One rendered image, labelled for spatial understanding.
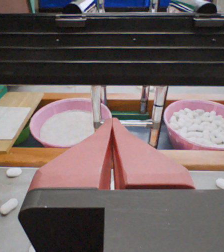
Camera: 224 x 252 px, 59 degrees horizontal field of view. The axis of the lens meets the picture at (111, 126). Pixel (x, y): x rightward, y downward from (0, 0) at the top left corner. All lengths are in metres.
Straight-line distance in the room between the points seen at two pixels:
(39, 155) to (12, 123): 0.17
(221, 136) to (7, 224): 0.62
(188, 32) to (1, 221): 0.48
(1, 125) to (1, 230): 0.32
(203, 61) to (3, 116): 0.63
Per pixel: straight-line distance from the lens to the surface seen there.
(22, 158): 0.57
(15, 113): 0.73
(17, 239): 0.48
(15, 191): 0.54
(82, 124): 0.69
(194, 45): 0.25
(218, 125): 0.77
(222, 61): 0.26
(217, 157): 0.59
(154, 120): 0.50
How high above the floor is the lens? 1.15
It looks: 37 degrees down
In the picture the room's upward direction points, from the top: 1 degrees counter-clockwise
